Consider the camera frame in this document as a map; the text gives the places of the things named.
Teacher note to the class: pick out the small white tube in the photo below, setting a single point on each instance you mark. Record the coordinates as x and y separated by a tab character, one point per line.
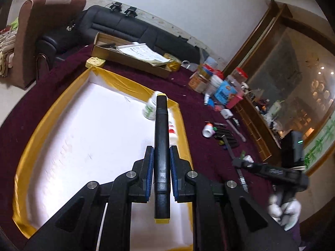
206	99

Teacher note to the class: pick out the person's right hand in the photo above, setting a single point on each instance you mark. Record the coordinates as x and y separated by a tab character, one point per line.
290	213

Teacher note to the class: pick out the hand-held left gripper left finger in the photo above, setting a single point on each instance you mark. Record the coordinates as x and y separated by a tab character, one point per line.
149	167

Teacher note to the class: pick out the maroon tablecloth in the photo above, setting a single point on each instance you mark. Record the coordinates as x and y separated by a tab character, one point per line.
26	104

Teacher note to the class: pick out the white power adapter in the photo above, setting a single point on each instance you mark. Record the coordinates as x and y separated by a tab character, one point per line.
226	113

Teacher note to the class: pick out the long cardboard box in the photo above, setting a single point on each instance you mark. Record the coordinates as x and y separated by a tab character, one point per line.
125	57

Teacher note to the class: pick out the clear jar red lid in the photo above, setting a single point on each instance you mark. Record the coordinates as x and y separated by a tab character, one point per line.
236	77

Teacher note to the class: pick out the white bottle orange cap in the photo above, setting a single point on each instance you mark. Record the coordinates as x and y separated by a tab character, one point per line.
207	131

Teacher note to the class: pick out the green cloth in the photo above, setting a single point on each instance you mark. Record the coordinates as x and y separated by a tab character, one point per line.
15	23

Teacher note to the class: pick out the white bottle green label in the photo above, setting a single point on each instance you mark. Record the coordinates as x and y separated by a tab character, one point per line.
149	108

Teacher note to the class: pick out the stack of printed papers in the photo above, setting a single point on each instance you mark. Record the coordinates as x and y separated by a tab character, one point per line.
141	52

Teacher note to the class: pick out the blue carton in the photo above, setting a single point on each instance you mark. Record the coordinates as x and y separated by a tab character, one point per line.
224	92

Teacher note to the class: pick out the orange jar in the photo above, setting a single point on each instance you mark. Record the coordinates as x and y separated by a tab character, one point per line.
198	83

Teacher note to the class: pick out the black leather sofa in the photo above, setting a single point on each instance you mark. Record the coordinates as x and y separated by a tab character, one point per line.
117	26

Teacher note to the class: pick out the small yellow box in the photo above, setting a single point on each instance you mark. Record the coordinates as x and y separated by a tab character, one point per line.
95	62

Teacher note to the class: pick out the gold foil packet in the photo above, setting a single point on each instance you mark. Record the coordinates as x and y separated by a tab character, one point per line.
172	62

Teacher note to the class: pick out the black marker yellow caps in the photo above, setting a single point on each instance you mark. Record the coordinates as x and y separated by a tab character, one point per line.
161	136

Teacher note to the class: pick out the patterned blanket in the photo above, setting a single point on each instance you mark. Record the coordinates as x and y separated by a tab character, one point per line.
6	47

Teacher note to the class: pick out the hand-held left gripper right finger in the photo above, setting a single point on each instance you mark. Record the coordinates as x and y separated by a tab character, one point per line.
174	172

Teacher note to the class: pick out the black clamp mount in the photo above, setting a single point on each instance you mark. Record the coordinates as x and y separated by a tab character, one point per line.
116	6
130	11

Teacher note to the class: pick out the white jar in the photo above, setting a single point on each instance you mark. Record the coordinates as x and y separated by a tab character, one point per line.
216	82

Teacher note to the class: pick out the clear plastic container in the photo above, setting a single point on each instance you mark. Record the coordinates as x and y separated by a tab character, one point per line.
210	62

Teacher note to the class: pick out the wooden glass cabinet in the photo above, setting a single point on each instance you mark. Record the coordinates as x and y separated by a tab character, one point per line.
288	57

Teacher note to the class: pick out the white tray yellow tape rim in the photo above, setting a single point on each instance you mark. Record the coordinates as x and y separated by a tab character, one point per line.
91	136

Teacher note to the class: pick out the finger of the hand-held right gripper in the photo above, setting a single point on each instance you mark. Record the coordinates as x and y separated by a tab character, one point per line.
247	165

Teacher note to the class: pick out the small red packet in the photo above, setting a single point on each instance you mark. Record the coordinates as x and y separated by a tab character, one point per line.
217	107

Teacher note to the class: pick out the white bottle red label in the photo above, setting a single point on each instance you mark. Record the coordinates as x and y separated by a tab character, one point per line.
172	129

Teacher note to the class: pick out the pink box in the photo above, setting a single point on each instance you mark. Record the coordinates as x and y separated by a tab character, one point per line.
236	101

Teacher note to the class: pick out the brown armchair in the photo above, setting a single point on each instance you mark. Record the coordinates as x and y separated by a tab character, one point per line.
39	31

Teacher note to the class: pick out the pile of black markers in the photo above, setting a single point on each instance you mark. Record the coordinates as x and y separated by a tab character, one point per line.
226	138

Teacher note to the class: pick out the pink pen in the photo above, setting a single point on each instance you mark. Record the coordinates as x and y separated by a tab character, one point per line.
235	130

